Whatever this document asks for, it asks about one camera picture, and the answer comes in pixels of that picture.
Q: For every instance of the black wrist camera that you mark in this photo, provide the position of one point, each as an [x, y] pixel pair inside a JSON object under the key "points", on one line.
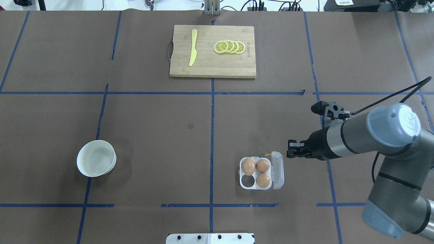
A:
{"points": [[331, 113]]}

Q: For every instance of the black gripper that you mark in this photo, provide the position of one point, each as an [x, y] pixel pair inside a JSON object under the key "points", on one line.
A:
{"points": [[318, 143]]}

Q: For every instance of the white mounting plate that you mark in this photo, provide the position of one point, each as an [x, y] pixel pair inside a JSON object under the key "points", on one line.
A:
{"points": [[210, 238]]}

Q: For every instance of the brown egg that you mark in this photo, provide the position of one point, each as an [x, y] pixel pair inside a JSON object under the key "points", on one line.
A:
{"points": [[262, 165], [263, 181], [248, 166]]}

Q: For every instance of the metal post base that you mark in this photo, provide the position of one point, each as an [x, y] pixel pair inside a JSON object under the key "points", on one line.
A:
{"points": [[212, 7]]}

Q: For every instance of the white bowl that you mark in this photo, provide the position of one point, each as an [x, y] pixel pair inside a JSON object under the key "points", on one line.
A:
{"points": [[96, 158]]}

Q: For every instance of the blue tape line far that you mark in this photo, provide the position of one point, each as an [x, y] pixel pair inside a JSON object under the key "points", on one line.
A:
{"points": [[86, 204]]}

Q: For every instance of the blue tape line crosswise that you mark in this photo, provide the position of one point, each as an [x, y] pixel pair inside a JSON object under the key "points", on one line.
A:
{"points": [[181, 93]]}

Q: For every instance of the clear plastic egg box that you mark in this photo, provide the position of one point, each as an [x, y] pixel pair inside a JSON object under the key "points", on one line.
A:
{"points": [[276, 173]]}

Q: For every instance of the yellow plastic knife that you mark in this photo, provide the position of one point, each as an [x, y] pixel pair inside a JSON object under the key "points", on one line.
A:
{"points": [[193, 54]]}

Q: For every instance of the lemon slice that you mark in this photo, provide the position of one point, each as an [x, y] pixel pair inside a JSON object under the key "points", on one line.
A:
{"points": [[230, 45], [235, 47], [241, 47], [221, 47]]}

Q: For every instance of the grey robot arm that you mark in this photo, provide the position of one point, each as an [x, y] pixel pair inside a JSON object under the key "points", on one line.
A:
{"points": [[395, 205]]}

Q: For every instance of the wooden cutting board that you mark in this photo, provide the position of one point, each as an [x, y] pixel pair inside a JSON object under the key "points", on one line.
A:
{"points": [[209, 64]]}

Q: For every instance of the lemon slice front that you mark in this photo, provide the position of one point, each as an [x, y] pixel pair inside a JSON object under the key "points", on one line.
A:
{"points": [[221, 47]]}

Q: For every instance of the blue tape line lengthwise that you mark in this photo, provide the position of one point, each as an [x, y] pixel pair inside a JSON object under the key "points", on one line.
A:
{"points": [[211, 189]]}

